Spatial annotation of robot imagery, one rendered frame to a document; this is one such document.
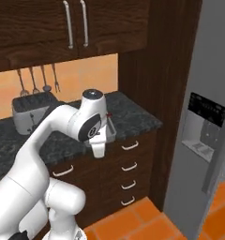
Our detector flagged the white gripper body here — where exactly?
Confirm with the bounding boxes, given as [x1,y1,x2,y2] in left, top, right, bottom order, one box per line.
[87,133,108,159]

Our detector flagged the grey container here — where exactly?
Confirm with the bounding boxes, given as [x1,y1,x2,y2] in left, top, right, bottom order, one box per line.
[100,117,118,144]

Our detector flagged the dark wood drawer front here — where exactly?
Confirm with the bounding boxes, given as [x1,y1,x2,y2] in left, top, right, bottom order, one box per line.
[48,151,103,186]
[101,170,157,197]
[105,130,158,160]
[101,187,156,217]
[101,149,158,179]

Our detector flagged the hanging metal two-prong fork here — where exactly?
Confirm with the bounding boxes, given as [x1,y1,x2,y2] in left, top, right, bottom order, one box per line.
[51,63,61,94]

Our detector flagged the silver toaster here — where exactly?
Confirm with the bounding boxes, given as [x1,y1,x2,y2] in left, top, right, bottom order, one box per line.
[11,92,60,136]

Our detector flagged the hanging metal spoon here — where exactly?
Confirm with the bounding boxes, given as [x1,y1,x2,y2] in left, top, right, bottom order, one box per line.
[39,65,53,93]

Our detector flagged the hanging metal fork tool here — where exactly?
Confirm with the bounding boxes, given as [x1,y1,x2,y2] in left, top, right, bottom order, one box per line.
[28,67,40,95]

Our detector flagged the tall dark wood panel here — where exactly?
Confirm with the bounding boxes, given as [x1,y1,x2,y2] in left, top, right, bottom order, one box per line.
[117,0,203,213]

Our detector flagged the hanging metal whisk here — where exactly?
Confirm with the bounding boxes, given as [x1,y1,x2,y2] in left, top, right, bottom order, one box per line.
[17,68,30,98]

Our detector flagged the grey fridge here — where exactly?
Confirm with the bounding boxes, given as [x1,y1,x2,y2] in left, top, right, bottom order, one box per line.
[162,0,225,240]

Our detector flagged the dark wood cupboard door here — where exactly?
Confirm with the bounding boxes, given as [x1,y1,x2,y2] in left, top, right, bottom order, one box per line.
[76,0,150,59]
[0,0,79,73]

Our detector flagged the white drawer handle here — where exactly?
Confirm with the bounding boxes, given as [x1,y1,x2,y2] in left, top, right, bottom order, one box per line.
[121,140,140,152]
[120,179,138,190]
[120,195,136,206]
[121,161,139,173]
[52,164,75,178]

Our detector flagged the silver cupboard handle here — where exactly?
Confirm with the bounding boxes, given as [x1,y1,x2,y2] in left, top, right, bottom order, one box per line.
[79,0,90,48]
[62,0,75,50]

